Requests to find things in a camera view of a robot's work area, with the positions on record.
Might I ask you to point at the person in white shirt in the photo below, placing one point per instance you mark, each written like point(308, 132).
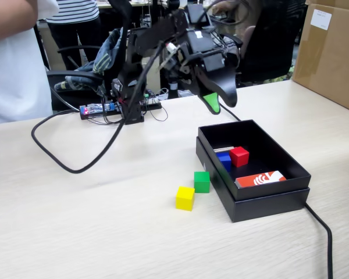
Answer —
point(14, 81)

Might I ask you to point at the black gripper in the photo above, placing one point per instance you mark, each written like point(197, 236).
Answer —
point(205, 43)

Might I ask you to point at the seated person in shorts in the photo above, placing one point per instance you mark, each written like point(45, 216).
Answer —
point(247, 17)

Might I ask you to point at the black office chair with armrest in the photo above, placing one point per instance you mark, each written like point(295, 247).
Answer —
point(72, 76)

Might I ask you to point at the blue striped cloth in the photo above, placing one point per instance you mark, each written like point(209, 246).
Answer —
point(107, 55)

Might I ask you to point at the green wooden cube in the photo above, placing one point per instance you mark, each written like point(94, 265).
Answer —
point(202, 182)

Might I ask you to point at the red wooden cube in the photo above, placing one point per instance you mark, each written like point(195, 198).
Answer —
point(239, 157)

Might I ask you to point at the bare forearm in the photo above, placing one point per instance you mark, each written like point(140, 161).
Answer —
point(8, 17)

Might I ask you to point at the red card with white logo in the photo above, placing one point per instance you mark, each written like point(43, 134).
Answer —
point(247, 181)

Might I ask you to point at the black box lid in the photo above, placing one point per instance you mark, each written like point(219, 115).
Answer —
point(264, 207)

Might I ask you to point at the blue wooden cube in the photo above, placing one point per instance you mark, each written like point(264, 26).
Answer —
point(224, 161)

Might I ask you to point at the black cylindrical stand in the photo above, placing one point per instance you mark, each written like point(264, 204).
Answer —
point(173, 3)

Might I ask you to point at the black mesh office chair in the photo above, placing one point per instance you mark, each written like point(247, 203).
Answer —
point(273, 43)

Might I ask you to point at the black cardboard box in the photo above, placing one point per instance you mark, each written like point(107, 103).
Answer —
point(264, 145)

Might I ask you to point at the electronics board with red LED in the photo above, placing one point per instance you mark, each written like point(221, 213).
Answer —
point(87, 110)

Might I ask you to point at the person in striped shirt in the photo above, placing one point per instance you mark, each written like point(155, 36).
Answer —
point(75, 11)

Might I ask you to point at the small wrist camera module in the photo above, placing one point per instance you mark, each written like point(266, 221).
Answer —
point(177, 62)

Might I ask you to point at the yellow wooden cube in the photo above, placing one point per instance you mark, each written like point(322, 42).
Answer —
point(185, 199)

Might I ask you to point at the silver stick with red tip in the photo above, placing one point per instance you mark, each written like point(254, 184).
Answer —
point(221, 150)

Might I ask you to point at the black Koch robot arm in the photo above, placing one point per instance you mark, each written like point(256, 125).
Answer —
point(132, 49)

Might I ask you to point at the brown cardboard carton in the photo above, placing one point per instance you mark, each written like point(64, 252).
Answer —
point(328, 58)

